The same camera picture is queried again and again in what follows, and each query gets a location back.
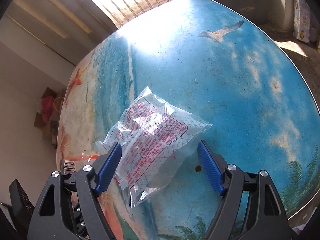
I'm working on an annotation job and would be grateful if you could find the tissue paper package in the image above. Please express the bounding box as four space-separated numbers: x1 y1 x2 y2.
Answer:
293 0 311 43

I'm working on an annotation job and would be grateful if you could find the cardboard box with pink bag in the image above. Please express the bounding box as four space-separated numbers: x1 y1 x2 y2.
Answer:
34 87 65 149

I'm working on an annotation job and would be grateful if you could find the clear red printed plastic bag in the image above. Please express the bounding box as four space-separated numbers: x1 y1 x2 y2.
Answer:
93 87 211 207

